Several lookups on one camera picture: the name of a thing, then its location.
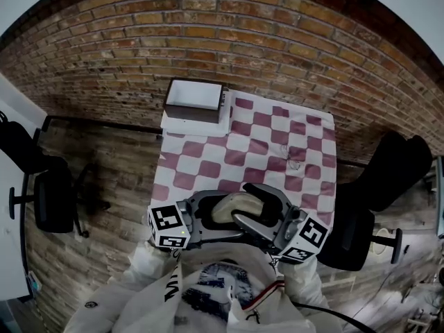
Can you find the grey desk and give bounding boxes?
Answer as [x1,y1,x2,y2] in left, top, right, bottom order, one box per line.
[426,156,444,239]

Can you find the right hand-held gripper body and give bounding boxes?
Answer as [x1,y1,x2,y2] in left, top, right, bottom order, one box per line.
[272,205,330,265]

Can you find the flat white box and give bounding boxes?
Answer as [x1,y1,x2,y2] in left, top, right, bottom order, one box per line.
[160,92,232,137]

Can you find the white desk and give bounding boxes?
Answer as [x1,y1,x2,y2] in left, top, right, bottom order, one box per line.
[0,73,48,301]

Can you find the brown box white inside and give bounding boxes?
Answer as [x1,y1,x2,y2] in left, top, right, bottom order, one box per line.
[162,78,230,124]

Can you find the black office chair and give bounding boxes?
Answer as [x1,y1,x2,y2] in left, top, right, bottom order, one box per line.
[317,132,434,272]
[0,119,112,239]

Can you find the person's right forearm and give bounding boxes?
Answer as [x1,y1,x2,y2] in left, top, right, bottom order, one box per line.
[277,255,329,308]

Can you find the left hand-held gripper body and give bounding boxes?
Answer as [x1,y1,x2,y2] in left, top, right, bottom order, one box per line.
[147,198,206,250]

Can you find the thick black cable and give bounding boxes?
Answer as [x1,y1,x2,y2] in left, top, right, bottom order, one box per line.
[294,302,375,333]

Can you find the white tape roll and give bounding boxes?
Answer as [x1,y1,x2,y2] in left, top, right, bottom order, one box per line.
[374,228,391,256]

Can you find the small teal packet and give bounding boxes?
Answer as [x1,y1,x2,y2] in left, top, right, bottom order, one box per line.
[27,271,43,293]

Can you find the pink white checkered tablecloth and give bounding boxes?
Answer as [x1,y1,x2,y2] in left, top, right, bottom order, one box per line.
[151,90,337,228]

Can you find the person's left forearm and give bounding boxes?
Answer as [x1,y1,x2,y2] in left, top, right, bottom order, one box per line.
[126,243,181,287]

